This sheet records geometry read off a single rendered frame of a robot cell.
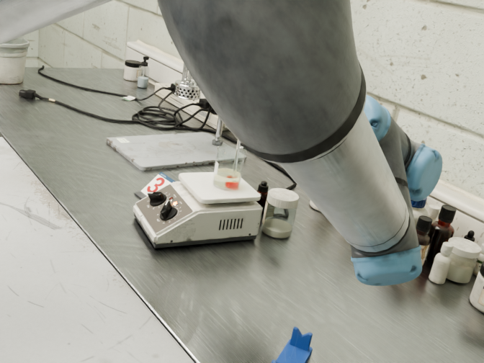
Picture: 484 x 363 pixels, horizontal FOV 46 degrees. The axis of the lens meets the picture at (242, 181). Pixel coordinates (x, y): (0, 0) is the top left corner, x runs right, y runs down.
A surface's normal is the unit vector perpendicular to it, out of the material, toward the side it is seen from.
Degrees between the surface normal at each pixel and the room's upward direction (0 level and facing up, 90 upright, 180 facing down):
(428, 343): 0
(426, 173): 89
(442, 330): 0
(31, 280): 0
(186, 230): 90
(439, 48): 90
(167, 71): 90
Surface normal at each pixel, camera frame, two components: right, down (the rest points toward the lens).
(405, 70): -0.80, 0.10
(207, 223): 0.44, 0.40
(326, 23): 0.62, 0.23
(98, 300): 0.15, -0.92
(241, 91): -0.32, 0.70
